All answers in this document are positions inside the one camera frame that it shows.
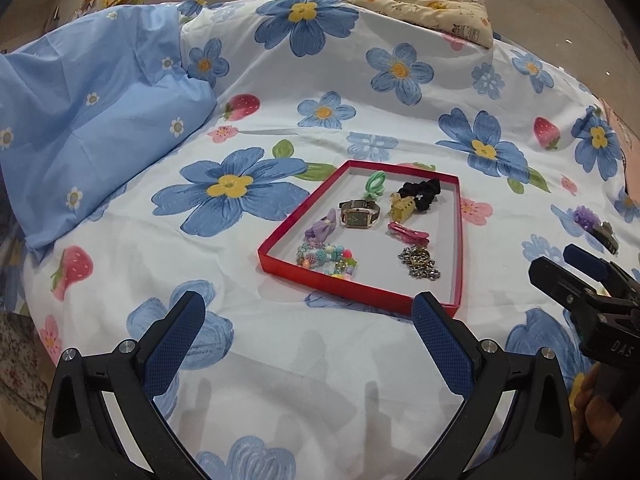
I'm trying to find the yellow hair claw clip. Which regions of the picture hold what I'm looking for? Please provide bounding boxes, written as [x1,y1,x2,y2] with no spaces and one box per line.
[388,194,417,223]

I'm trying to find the pink hair clip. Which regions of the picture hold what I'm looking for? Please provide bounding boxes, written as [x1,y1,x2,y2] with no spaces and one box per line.
[387,221,431,246]

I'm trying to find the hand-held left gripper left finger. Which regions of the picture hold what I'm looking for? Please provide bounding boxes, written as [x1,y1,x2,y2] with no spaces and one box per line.
[41,290,207,480]

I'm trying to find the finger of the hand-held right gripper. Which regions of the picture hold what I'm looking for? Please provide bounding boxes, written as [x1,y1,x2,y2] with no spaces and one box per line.
[564,244,640,301]
[529,256,608,321]

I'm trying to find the floral bedsheet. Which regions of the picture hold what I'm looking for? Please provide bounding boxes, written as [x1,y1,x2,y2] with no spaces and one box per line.
[22,0,640,480]

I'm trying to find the purple flower hair clip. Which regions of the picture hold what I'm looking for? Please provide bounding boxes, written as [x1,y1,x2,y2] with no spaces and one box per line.
[572,205,601,233]

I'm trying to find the metal chain bracelet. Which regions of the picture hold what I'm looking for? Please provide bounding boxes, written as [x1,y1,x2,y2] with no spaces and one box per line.
[398,245,442,281]

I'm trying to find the pink box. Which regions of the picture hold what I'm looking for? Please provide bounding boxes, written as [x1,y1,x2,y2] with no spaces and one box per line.
[599,99,640,191]

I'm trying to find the person's right hand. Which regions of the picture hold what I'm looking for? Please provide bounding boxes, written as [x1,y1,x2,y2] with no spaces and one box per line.
[575,364,623,461]

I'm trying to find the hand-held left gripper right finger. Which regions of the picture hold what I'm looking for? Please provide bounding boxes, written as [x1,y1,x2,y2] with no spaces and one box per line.
[405,291,576,480]

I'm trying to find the cream printed pillow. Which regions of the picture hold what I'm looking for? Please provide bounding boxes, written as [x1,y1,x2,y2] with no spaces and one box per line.
[342,0,493,50]

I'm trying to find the purple bow hair tie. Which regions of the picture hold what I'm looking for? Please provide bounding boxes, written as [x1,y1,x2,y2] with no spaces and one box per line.
[304,208,339,243]

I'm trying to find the colourful beaded bracelet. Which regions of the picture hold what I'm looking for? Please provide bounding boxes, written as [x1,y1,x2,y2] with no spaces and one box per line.
[295,241,360,278]

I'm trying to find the gold wrist watch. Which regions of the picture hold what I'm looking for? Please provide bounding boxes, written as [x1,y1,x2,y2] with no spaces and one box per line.
[338,197,382,231]

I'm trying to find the black scrunchie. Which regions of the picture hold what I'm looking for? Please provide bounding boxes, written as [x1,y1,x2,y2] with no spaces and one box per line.
[397,178,442,211]

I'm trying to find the red shallow box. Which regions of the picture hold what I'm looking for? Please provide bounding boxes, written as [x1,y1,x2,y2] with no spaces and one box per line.
[257,160,461,318]

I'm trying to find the green hair tie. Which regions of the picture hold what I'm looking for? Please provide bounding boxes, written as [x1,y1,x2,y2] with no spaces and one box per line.
[361,171,390,198]

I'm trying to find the light blue pillow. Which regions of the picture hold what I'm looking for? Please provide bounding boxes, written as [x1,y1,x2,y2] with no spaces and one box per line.
[0,2,218,263]

